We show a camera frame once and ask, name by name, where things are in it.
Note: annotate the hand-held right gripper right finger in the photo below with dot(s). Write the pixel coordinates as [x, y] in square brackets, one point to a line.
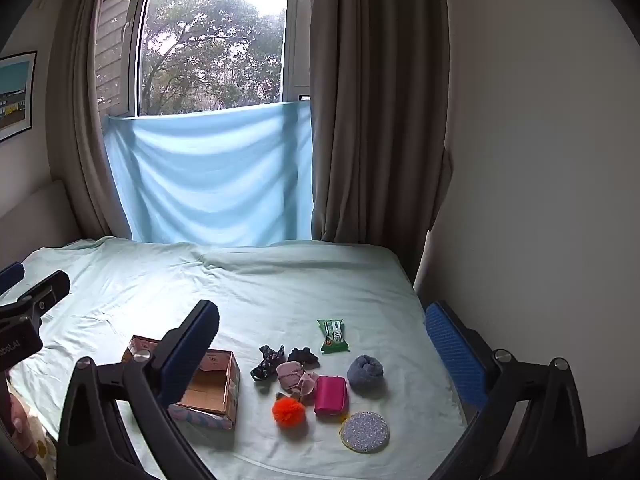
[452, 355]

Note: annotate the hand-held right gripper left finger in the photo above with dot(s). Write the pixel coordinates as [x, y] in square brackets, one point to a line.
[200, 340]

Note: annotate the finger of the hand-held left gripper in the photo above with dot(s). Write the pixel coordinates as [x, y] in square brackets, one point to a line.
[47, 290]
[11, 276]

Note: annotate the cardboard box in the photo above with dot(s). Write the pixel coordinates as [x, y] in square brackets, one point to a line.
[210, 390]

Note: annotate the dark patterned scrunchie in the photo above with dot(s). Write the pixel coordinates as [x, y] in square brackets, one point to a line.
[265, 362]

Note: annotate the grey-blue sock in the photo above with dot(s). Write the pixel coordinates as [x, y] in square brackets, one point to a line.
[365, 372]

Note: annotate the pink baby bootie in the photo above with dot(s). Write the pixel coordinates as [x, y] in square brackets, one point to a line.
[295, 380]

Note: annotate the orange fluffy pompom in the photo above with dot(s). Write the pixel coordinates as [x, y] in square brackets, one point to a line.
[289, 412]

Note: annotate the round silver glitter pouch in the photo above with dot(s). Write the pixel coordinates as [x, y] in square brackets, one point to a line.
[365, 432]

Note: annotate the pink leather pouch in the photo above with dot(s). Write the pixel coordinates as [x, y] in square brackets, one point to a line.
[331, 396]

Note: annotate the person's left hand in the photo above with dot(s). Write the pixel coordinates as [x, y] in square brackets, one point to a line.
[20, 425]

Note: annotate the white headboard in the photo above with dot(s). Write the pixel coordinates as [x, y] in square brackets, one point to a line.
[35, 220]

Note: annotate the floral printed cloth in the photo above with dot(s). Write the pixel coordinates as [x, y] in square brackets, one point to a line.
[44, 440]

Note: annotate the black scrunchie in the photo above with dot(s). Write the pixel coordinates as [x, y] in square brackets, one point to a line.
[302, 356]

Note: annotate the green tissue packet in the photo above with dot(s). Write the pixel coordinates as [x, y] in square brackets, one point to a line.
[334, 336]

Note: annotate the light blue hanging cloth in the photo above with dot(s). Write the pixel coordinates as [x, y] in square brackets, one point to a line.
[210, 175]

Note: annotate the tree outside window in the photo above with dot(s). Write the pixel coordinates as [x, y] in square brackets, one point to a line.
[210, 60]

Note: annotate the framed wall picture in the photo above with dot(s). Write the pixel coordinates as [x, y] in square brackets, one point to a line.
[15, 95]

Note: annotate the white window frame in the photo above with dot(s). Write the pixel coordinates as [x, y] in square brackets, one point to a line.
[137, 60]

